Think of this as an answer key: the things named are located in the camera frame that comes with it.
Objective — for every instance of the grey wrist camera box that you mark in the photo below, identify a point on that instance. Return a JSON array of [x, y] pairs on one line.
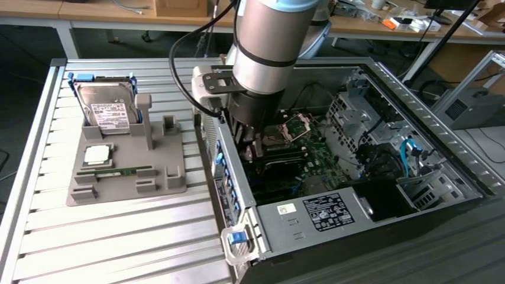
[[215, 100]]

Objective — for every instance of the blue case latch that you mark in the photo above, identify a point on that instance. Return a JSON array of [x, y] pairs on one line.
[[237, 237]]

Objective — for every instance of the perforated metal drive cage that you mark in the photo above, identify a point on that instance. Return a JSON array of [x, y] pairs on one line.
[[347, 112]]

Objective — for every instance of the black monitor with stand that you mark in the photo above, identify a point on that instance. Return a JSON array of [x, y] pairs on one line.
[[440, 19]]

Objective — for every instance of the aluminium profile frame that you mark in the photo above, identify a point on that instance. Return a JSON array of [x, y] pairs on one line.
[[483, 66]]

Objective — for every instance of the green RAM stick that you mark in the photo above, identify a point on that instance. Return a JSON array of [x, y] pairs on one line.
[[119, 170]]

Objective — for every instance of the CPU socket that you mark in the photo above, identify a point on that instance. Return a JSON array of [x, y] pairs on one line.
[[277, 139]]

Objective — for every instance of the black tripod pole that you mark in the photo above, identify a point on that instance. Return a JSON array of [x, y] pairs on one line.
[[445, 38]]

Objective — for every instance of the white cup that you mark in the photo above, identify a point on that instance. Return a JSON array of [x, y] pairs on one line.
[[379, 3]]

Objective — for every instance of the green motherboard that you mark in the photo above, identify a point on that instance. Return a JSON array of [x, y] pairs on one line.
[[320, 165]]

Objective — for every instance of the silver chipset heatsink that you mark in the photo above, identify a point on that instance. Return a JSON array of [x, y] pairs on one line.
[[316, 183]]

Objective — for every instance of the black installed RAM stick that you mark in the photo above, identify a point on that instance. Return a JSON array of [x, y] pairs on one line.
[[288, 152]]

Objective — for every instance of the brown cardboard box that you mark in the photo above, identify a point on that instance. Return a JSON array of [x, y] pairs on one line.
[[181, 7]]

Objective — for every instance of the wooden desk with grey frame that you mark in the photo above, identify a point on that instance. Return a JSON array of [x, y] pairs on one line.
[[99, 14]]

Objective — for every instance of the silver hard disk drive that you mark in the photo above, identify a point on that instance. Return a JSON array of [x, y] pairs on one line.
[[107, 97]]

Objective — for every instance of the grey computer tower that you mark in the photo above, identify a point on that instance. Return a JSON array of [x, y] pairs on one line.
[[477, 112]]

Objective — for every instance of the open metal socket cover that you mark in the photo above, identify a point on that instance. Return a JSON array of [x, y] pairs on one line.
[[284, 131]]

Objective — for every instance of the grey metal device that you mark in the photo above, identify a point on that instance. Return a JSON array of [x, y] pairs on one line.
[[347, 10]]

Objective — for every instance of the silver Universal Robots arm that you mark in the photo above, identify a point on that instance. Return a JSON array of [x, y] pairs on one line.
[[268, 44]]

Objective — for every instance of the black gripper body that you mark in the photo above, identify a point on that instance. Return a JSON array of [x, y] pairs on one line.
[[256, 109]]

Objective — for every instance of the silver power supply unit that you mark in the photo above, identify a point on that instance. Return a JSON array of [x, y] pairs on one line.
[[284, 227]]

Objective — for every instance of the white flat box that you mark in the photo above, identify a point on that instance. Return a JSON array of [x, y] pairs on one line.
[[425, 26]]

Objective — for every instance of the silver CPU chip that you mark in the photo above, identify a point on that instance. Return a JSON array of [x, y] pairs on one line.
[[96, 154]]

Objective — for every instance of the open grey PC case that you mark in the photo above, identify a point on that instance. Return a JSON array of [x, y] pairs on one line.
[[236, 183]]

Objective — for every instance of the orange and white box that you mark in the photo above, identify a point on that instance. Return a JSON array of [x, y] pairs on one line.
[[391, 23]]

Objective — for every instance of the brown cardboard piece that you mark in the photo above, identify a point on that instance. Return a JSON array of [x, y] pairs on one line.
[[493, 17]]

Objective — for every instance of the metal disk bay bracket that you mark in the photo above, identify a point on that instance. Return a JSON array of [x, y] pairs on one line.
[[425, 189]]

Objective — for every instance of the grey plastic parts rack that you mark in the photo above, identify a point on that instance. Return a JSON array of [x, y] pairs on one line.
[[129, 177]]

